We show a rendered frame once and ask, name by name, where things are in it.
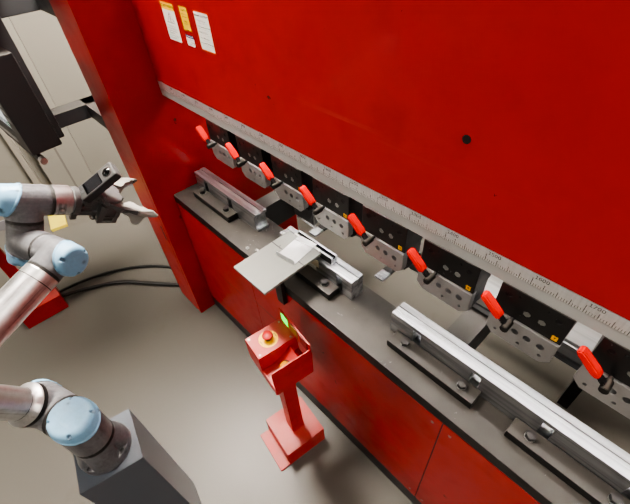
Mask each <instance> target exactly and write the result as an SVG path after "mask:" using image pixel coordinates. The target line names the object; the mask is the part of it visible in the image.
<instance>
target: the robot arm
mask: <svg viewBox="0 0 630 504"><path fill-rule="evenodd" d="M121 177H122V176H121V174H120V172H119V170H118V169H117V167H116V165H114V164H113V163H111V162H108V163H107V164H106V165H104V166H103V167H102V168H101V169H100V170H98V171H97V172H96V173H95V174H94V175H92V176H91V177H90V178H89V179H88V180H86V181H85V182H84V183H83V184H82V185H80V186H79V187H78V188H77V187H76V186H68V185H44V184H21V183H15V184H0V216H2V217H4V219H5V251H6V259H7V262H8V263H9V264H11V265H13V266H19V267H22V268H21V269H20V270H19V271H18V272H17V273H16V274H15V275H14V276H13V277H12V278H11V279H10V280H9V281H8V282H7V283H6V284H5V285H4V286H3V287H2V288H1V289H0V346H1V345H2V344H3V343H4V342H5V341H6V340H7V339H8V338H9V337H10V335H11V334H12V333H13V332H14V331H15V330H16V329H17V328H18V327H19V326H20V324H21V323H22V322H23V321H24V320H25V319H26V318H27V317H28V316H29V315H30V314H31V312H32V311H33V310H34V309H35V308H36V307H37V306H38V305H39V304H40V303H41V302H42V300H43V299H44V298H45V297H46V296H47V295H48V294H49V293H50V292H51V291H52V289H53V288H54V287H55V286H56V285H57V284H58V283H59V282H60V281H61V280H62V279H63V277H64V276H68V277H73V276H76V275H78V274H80V273H82V272H83V271H84V270H85V268H86V267H87V265H88V261H89V257H88V253H87V251H86V250H85V248H83V247H82V246H80V245H78V244H76V243H74V242H73V241H71V240H66V239H63V238H61V237H58V236H55V235H53V234H50V233H48V232H45V231H44V216H52V215H69V219H70V220H74V219H76V217H77V215H90V216H89V217H92V220H95V222H96V223H116V221H117V219H118V218H119V216H120V213H122V214H124V215H127V216H128V217H129V218H130V222H131V223H132V224H134V225H138V224H139V223H140V222H141V221H142V220H143V219H144V218H145V217H157V216H158V214H156V213H155V212H154V211H153V210H152V209H147V208H145V207H141V206H138V205H136V204H135V203H132V202H126V203H122V201H123V199H124V197H122V196H121V195H120V193H121V192H122V190H123V189H124V187H125V186H128V185H129V184H133V183H135V182H137V179H134V178H121ZM95 216H96V218H95ZM103 221H106V222H103ZM0 421H8V422H9V423H10V424H11V425H12V426H13V427H17V428H35V429H38V430H40V431H41V432H43V433H44V434H45V435H47V436H48V437H50V438H51V439H53V440H54V441H55V442H57V443H58V444H60V445H62V446H63V447H65V448H66V449H67V450H69V451H70V452H71V453H73V454H74V455H75V456H76V460H77V463H78V466H79V467H80V468H81V469H82V470H83V471H84V472H85V473H87V474H89V475H93V476H99V475H103V474H106V473H108V472H110V471H112V470H114V469H115V468H116V467H118V466H119V465H120V464H121V463H122V462H123V460H124V459H125V458H126V456H127V454H128V452H129V450H130V447H131V443H132V437H131V433H130V431H129V429H128V428H127V427H126V426H125V425H124V424H123V423H121V422H118V421H112V420H110V419H109V418H108V417H107V416H106V415H105V414H104V413H103V412H102V411H101V410H100V409H99V408H98V406H97V405H96V404H95V403H94V402H93V401H91V400H89V399H87V398H85V397H81V396H77V395H75V394H74V393H72V392H70V391H68V390H67V389H65V388H63V387H62V386H61V385H60V384H58V383H57V382H54V381H51V380H48V379H37V380H33V381H31V382H28V383H25V384H23V385H21V386H12V385H3V384H0Z"/></svg>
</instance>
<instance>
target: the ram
mask: <svg viewBox="0 0 630 504"><path fill-rule="evenodd" d="M160 1H163V2H167V3H170V4H172V6H173V10H174V13H175V17H176V21H177V24H178V28H179V32H180V36H181V39H182V43H181V42H178V41H175V40H173V39H170V35H169V32H168V29H167V25H166V22H165V18H164V15H163V11H162V8H161V4H160ZM131 2H132V5H133V8H134V11H135V14H136V17H137V20H138V23H139V26H140V29H141V32H142V35H143V38H144V41H145V44H146V47H147V50H148V53H149V56H150V59H151V62H152V66H153V69H154V72H155V75H156V78H157V80H158V81H160V82H162V83H163V84H165V85H167V86H169V87H171V88H173V89H175V90H177V91H179V92H181V93H183V94H185V95H187V96H189V97H191V98H193V99H195V100H197V101H199V102H201V103H203V104H205V105H207V106H209V107H210V108H212V109H214V110H216V111H218V112H220V113H222V114H224V115H226V116H228V117H230V118H232V119H234V120H236V121H238V122H240V123H242V124H244V125H246V126H248V127H250V128H252V129H254V130H256V131H257V132H259V133H261V134H263V135H265V136H267V137H269V138H271V139H273V140H275V141H277V142H279V143H281V144H283V145H285V146H287V147H289V148H291V149H293V150H295V151H297V152H299V153H301V154H303V155H304V156H306V157H308V158H310V159H312V160H314V161H316V162H318V163H320V164H322V165H324V166H326V167H328V168H330V169H332V170H334V171H336V172H338V173H340V174H342V175H344V176H346V177H348V178H350V179H351V180H353V181H355V182H357V183H359V184H361V185H363V186H365V187H367V188H369V189H371V190H373V191H375V192H377V193H379V194H381V195H383V196H385V197H387V198H389V199H391V200H393V201H395V202H397V203H398V204H400V205H402V206H404V207H406V208H408V209H410V210H412V211H414V212H416V213H418V214H420V215H422V216H424V217H426V218H428V219H430V220H432V221H434V222H436V223H438V224H440V225H442V226H444V227H445V228H447V229H449V230H451V231H453V232H455V233H457V234H459V235H461V236H463V237H465V238H467V239H469V240H471V241H473V242H475V243H477V244H479V245H481V246H483V247H485V248H487V249H489V250H490V251H492V252H494V253H496V254H498V255H500V256H502V257H504V258H506V259H508V260H510V261H512V262H514V263H516V264H518V265H520V266H522V267H524V268H526V269H528V270H530V271H532V272H534V273H536V274H537V275H539V276H541V277H543V278H545V279H547V280H549V281H551V282H553V283H555V284H557V285H559V286H561V287H563V288H565V289H567V290H569V291H571V292H573V293H575V294H577V295H579V296H581V297H583V298H584V299H586V300H588V301H590V302H592V303H594V304H596V305H598V306H600V307H602V308H604V309H606V310H608V311H610V312H612V313H614V314H616V315H618V316H620V317H622V318H624V319H626V320H628V321H630V0H131ZM178 6H182V7H186V10H187V14H188V18H189V22H190V26H191V30H192V32H190V31H187V30H184V27H183V24H182V20H181V16H180V12H179V8H178ZM192 10H196V11H200V12H203V13H207V15H208V19H209V24H210V28H211V33H212V37H213V42H214V46H215V51H216V55H215V54H212V53H209V52H207V51H204V50H202V48H201V44H200V40H199V36H198V32H197V27H196V23H195V19H194V15H193V11H192ZM185 34H187V35H190V36H193V38H194V42H195V46H196V48H195V47H192V46H189V45H188V43H187V39H186V35H185ZM160 90H161V93H162V95H164V96H165V97H167V98H169V99H171V100H173V101H175V102H176V103H178V104H180V105H182V106H184V107H186V108H187V109H189V110H191V111H193V112H195V113H197V114H198V115H200V116H202V117H204V118H206V119H208V120H209V121H211V122H213V123H215V124H217V125H219V126H220V127H222V128H224V129H226V130H228V131H230V132H231V133H233V134H235V135H237V136H239V137H241V138H242V139H244V140H246V141H248V142H250V143H252V144H253V145H255V146H257V147H259V148H261V149H263V150H264V151H266V152H268V153H270V154H272V155H274V156H275V157H277V158H279V159H281V160H283V161H285V162H286V163H288V164H290V165H292V166H294V167H296V168H297V169H299V170H301V171H303V172H305V173H307V174H308V175H310V176H312V177H314V178H316V179H318V180H319V181H321V182H323V183H325V184H327V185H329V186H330V187H332V188H334V189H336V190H338V191H340V192H341V193H343V194H345V195H347V196H349V197H351V198H352V199H354V200H356V201H358V202H360V203H362V204H363V205H365V206H367V207H369V208H371V209H373V210H374V211H376V212H378V213H380V214H382V215H384V216H385V217H387V218H389V219H391V220H393V221H395V222H396V223H398V224H400V225H402V226H404V227H406V228H407V229H409V230H411V231H413V232H415V233H417V234H418V235H420V236H422V237H424V238H426V239H428V240H429V241H431V242H433V243H435V244H437V245H439V246H440V247H442V248H444V249H446V250H448V251H450V252H451V253H453V254H455V255H457V256H459V257H461V258H462V259H464V260H466V261H468V262H470V263H472V264H473V265H475V266H477V267H479V268H481V269H483V270H484V271H486V272H488V273H490V274H492V275H494V276H495V277H497V278H499V279H501V280H503V281H505V282H506V283H508V284H510V285H512V286H514V287H515V288H517V289H519V290H521V291H523V292H525V293H526V294H528V295H530V296H532V297H534V298H536V299H537V300H539V301H541V302H543V303H545V304H547V305H548V306H550V307H552V308H554V309H556V310H558V311H559V312H561V313H563V314H565V315H567V316H569V317H570V318H572V319H574V320H576V321H578V322H580V323H581V324H583V325H585V326H587V327H589V328H591V329H592V330H594V331H596V332H598V333H600V334H602V335H603V336H605V337H607V338H609V339H611V340H613V341H614V342H616V343H618V344H620V345H622V346H624V347H625V348H627V349H629V350H630V337H629V336H627V335H625V334H623V333H622V332H620V331H618V330H616V329H614V328H612V327H610V326H608V325H606V324H605V323H603V322H601V321H599V320H597V319H595V318H593V317H591V316H589V315H588V314H586V313H584V312H582V311H580V310H578V309H576V308H574V307H572V306H571V305H569V304H567V303H565V302H563V301H561V300H559V299H557V298H555V297H554V296H552V295H550V294H548V293H546V292H544V291H542V290H540V289H538V288H537V287H535V286H533V285H531V284H529V283H527V282H525V281H523V280H521V279H520V278H518V277H516V276H514V275H512V274H510V273H508V272H506V271H504V270H503V269H501V268H499V267H497V266H495V265H493V264H491V263H489V262H487V261H486V260H484V259H482V258H480V257H478V256H476V255H474V254H472V253H470V252H469V251H467V250H465V249H463V248H461V247H459V246H457V245H455V244H453V243H452V242H450V241H448V240H446V239H444V238H442V237H440V236H438V235H436V234H435V233H433V232H431V231H429V230H427V229H425V228H423V227H421V226H419V225H418V224H416V223H414V222H412V221H410V220H408V219H406V218H404V217H402V216H401V215H399V214H397V213H395V212H393V211H391V210H389V209H387V208H385V207H384V206H382V205H380V204H378V203H376V202H374V201H372V200H370V199H368V198H367V197H365V196H363V195H361V194H359V193H357V192H355V191H353V190H351V189H350V188H348V187H346V186H344V185H342V184H340V183H338V182H336V181H334V180H333V179H331V178H329V177H327V176H325V175H323V174H321V173H319V172H318V171H316V170H314V169H312V168H310V167H308V166H306V165H304V164H302V163H301V162H299V161H297V160H295V159H293V158H291V157H289V156H287V155H285V154H284V153H282V152H280V151H278V150H276V149H274V148H272V147H270V146H268V145H267V144H265V143H263V142H261V141H259V140H257V139H255V138H253V137H251V136H250V135H248V134H246V133H244V132H242V131H240V130H238V129H236V128H234V127H233V126H231V125H229V124H227V123H225V122H223V121H221V120H219V119H217V118H216V117H214V116H212V115H210V114H208V113H206V112H204V111H202V110H200V109H199V108H197V107H195V106H193V105H191V104H189V103H187V102H185V101H183V100H182V99H180V98H178V97H176V96H174V95H172V94H170V93H168V92H166V91H165V90H163V89H161V88H160Z"/></svg>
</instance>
